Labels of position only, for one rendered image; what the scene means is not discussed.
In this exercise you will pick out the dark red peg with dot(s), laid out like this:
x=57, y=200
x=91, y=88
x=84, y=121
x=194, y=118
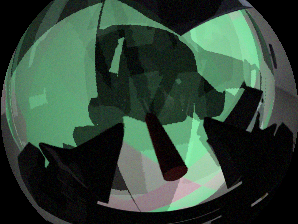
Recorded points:
x=171, y=165

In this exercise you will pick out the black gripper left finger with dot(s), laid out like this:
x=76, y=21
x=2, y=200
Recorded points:
x=92, y=164

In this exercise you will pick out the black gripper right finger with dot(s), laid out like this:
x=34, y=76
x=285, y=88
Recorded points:
x=235, y=149

